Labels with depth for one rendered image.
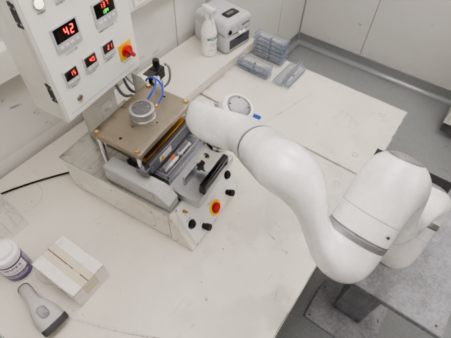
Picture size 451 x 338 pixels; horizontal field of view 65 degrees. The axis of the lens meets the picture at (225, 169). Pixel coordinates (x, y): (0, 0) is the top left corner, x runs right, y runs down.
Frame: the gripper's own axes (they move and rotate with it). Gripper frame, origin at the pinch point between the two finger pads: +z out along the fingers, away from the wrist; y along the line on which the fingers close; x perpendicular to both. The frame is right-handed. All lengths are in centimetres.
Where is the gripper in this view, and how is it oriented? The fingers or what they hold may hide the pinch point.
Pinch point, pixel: (203, 164)
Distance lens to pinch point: 111.4
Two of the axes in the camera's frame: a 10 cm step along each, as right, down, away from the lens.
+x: -8.1, -5.9, 0.0
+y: 4.9, -6.8, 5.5
